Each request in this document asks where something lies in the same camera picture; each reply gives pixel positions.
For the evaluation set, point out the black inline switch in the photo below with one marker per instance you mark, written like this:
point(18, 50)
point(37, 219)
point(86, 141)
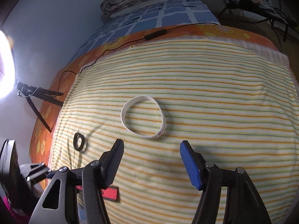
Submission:
point(155, 35)

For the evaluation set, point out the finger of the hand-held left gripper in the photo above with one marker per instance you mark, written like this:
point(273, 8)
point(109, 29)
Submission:
point(35, 171)

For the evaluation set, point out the white wristband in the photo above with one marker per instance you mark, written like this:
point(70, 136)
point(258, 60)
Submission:
point(123, 116)

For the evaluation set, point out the blue checkered bedsheet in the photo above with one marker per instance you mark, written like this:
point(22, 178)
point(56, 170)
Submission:
point(149, 16)

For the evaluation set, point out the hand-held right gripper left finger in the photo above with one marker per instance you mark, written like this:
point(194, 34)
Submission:
point(114, 163)

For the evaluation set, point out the black folding chair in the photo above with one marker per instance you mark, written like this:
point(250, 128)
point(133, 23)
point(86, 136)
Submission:
point(245, 4)

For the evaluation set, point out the magenta fuzzy cloth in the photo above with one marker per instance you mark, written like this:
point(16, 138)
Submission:
point(7, 212)

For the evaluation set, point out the red carton box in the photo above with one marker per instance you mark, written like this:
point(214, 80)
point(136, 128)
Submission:
point(109, 194)

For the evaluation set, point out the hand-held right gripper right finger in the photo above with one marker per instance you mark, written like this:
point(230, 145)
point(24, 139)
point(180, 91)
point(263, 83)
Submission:
point(191, 165)

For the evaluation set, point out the black tripod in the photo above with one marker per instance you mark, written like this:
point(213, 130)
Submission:
point(35, 91)

